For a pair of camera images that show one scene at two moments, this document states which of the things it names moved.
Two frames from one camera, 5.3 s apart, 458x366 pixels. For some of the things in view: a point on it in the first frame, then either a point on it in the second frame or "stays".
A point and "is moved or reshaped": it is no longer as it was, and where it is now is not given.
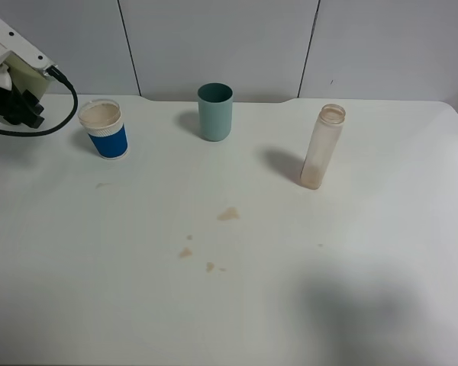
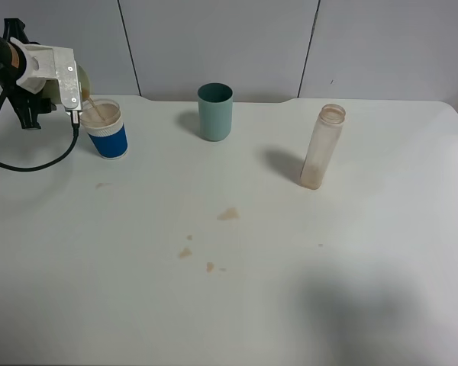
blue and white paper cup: (102, 120) stays
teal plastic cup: (215, 103) stays
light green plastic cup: (27, 78) is moved or reshaped
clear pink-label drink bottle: (324, 146) stays
